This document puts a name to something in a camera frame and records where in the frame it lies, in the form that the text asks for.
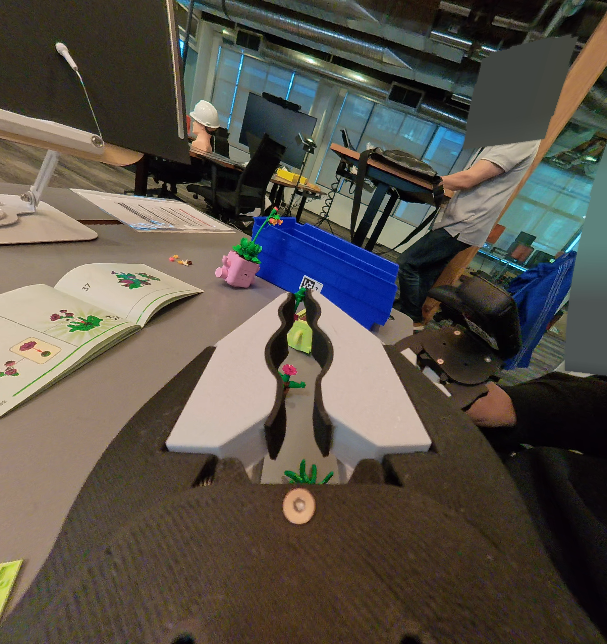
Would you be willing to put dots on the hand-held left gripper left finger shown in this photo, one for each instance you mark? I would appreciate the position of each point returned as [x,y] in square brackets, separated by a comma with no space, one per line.
[223,402]

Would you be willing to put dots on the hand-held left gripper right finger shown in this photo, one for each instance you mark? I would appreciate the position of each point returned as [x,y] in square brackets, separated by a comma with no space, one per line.
[374,402]

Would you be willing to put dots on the green toy stem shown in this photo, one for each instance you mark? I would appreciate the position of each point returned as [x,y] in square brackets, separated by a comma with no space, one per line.
[299,299]

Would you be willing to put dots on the person's right hand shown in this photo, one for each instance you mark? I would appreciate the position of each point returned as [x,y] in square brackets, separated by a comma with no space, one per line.
[492,405]

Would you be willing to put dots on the blue striped jacket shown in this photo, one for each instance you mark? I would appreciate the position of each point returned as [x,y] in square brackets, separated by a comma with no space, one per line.
[540,302]

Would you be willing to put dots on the brown-base toy plant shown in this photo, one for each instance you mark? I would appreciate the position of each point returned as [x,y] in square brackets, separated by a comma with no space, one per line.
[288,375]

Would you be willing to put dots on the lime green toy pot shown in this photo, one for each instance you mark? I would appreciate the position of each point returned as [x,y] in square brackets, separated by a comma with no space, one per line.
[301,337]

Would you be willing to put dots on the green toy leaf piece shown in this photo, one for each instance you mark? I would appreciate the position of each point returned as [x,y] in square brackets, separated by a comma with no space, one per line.
[306,475]

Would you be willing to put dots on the pink toy flower pot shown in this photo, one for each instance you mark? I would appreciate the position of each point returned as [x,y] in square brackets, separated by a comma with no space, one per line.
[240,271]

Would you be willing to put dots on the blue storage bin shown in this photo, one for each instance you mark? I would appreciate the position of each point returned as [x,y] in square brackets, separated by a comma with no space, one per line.
[333,261]

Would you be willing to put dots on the tiny orange toy pieces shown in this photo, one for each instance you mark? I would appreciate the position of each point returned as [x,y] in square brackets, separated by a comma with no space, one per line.
[180,260]

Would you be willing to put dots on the toy instruction booklet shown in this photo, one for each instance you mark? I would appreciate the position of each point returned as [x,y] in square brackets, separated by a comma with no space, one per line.
[82,327]

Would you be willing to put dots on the black bag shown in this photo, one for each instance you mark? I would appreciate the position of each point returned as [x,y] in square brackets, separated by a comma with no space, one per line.
[404,166]

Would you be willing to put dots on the standing desk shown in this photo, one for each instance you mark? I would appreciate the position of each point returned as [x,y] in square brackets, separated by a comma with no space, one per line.
[364,166]

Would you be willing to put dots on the laminated instruction sheet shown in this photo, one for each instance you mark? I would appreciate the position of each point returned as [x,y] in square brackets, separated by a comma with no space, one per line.
[157,211]

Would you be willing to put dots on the black office chair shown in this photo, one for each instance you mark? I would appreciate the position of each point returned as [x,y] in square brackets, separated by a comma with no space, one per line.
[255,176]

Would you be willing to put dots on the yellow tray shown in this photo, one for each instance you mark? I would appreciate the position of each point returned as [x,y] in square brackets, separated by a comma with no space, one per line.
[291,176]

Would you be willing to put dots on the wooden office desk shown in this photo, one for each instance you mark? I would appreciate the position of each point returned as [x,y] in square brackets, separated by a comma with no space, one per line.
[218,160]

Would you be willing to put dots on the person's black jacket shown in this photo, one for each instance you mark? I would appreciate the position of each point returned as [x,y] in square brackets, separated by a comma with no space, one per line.
[585,528]

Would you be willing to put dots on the mannequin head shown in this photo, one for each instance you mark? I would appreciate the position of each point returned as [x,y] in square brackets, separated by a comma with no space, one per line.
[203,138]

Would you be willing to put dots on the computer monitor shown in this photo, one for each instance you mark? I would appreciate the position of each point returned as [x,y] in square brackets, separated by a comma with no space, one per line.
[278,126]

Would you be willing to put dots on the white hard hat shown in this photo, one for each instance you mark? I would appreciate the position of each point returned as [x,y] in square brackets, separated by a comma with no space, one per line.
[204,113]

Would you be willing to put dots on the black divider panel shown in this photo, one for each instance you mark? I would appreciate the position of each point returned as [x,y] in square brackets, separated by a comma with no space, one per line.
[107,75]

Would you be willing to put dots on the camera tripod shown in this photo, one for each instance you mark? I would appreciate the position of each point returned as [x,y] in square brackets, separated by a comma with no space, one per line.
[307,151]

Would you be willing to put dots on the wooden post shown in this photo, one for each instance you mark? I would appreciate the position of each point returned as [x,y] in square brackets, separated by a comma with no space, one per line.
[575,85]

